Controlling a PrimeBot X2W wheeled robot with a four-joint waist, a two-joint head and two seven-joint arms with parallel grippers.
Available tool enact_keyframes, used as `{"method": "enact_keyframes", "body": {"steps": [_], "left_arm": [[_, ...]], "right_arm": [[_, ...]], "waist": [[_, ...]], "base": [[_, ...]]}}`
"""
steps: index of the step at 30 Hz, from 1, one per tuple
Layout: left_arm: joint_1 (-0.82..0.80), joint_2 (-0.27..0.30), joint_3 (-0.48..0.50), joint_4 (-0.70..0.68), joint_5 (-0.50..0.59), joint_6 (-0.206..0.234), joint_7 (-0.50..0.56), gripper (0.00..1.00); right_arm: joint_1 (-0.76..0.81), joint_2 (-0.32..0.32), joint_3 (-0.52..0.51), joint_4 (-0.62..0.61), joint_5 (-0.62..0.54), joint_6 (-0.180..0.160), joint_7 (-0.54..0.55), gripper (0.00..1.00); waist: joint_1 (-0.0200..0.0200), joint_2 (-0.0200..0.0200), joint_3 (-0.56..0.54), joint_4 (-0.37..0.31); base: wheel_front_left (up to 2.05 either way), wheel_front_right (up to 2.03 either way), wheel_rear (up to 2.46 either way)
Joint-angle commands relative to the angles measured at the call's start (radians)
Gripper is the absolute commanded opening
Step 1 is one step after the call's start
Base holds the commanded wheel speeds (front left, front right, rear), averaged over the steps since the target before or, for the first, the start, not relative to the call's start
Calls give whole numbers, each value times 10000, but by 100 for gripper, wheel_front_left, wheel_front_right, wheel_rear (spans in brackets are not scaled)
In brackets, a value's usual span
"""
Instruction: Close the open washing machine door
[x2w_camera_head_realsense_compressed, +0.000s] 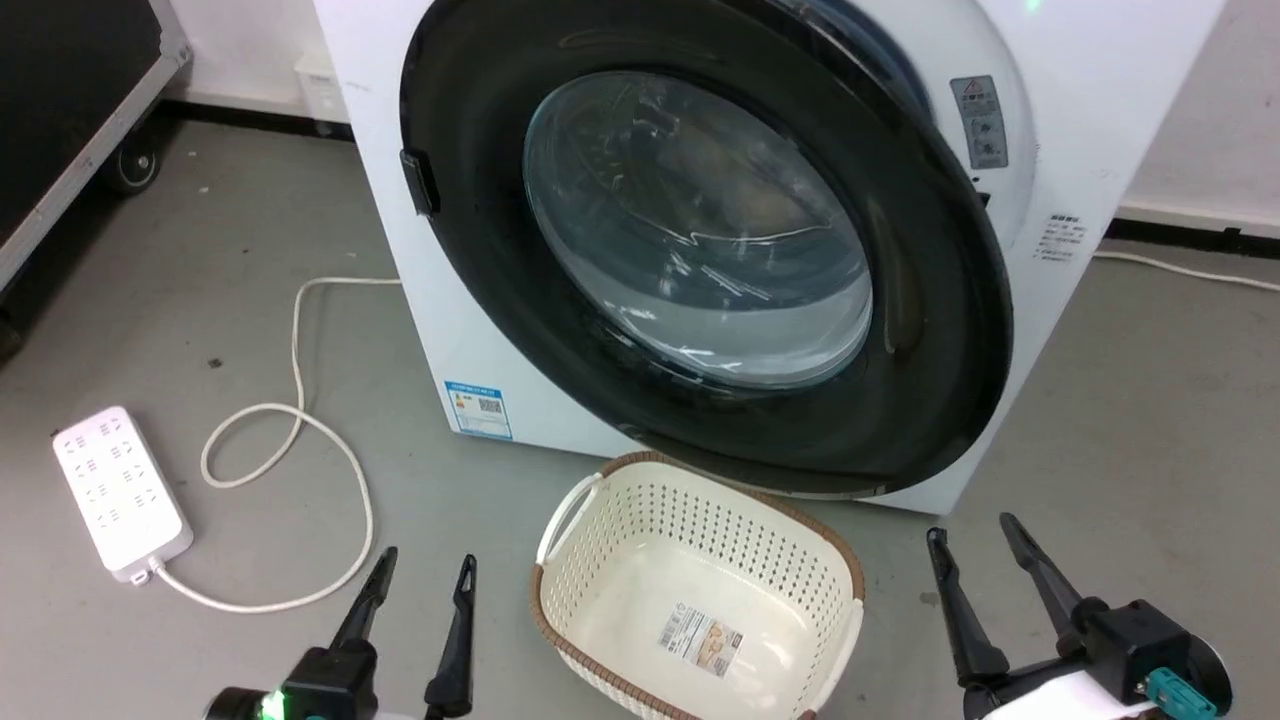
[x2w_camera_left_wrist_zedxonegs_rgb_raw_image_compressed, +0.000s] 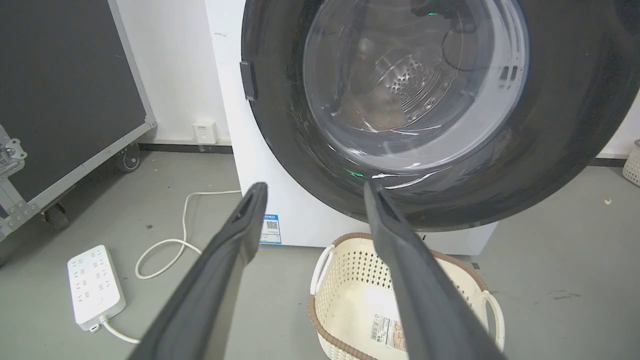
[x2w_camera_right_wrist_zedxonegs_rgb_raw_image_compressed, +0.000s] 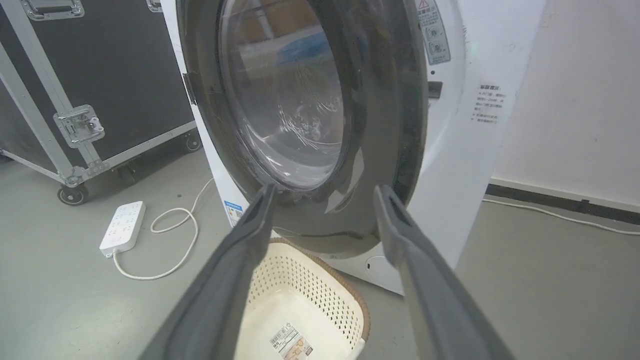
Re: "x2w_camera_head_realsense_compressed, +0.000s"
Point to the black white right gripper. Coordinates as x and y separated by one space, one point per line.
1130 640

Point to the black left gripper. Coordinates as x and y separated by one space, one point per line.
325 685

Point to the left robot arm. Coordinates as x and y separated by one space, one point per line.
232 705

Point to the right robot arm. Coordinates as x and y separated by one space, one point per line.
1215 675

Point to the black round glass washer door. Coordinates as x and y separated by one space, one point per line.
950 350

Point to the white front-load washing machine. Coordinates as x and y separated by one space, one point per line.
430 300

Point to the cream perforated laundry basket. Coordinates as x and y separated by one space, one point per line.
620 620

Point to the blue energy label sticker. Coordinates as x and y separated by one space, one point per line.
478 410

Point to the printed paper basket label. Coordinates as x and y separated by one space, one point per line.
700 640

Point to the white multi-socket power strip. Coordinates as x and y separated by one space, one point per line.
120 495

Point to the grey warning sticker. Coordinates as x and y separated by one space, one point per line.
980 120

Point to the black caster wheel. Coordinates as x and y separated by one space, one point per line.
135 165

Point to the black flight case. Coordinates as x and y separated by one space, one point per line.
60 80

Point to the white wall outlet box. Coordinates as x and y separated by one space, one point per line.
322 92

